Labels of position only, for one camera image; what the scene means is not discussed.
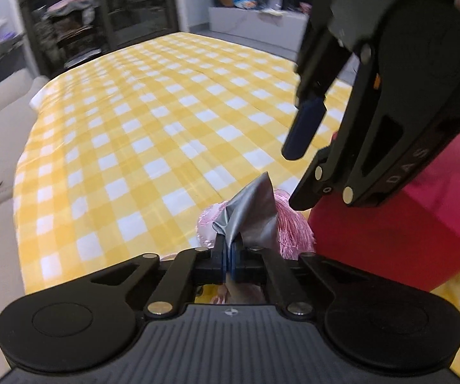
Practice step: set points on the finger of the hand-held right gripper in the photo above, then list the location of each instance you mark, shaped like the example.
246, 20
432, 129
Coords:
305, 128
349, 160

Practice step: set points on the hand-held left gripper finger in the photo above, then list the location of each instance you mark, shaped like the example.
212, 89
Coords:
234, 254
224, 254

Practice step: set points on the silver grey cloth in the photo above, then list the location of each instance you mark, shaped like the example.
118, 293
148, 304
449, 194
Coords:
254, 212

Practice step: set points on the red storage box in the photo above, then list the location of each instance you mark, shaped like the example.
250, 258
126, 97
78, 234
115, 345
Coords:
393, 240

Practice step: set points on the white low cabinet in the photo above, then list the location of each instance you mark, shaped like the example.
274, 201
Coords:
254, 24

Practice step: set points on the pile of snack packets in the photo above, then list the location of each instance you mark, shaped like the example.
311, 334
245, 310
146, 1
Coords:
250, 0

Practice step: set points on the yellow checked blanket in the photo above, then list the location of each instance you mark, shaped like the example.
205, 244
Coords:
154, 128

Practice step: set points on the black cabinet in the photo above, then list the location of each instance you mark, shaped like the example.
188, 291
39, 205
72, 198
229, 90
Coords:
134, 4

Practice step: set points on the pile of clothes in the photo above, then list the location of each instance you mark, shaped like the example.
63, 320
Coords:
72, 6

